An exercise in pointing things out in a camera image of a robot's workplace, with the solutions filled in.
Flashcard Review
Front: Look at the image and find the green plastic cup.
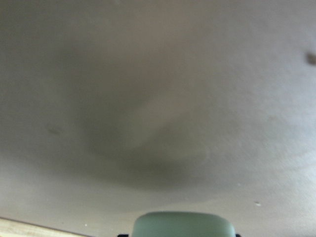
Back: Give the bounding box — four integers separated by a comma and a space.
131, 211, 237, 237

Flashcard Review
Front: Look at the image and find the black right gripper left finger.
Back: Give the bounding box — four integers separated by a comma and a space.
117, 233, 129, 237

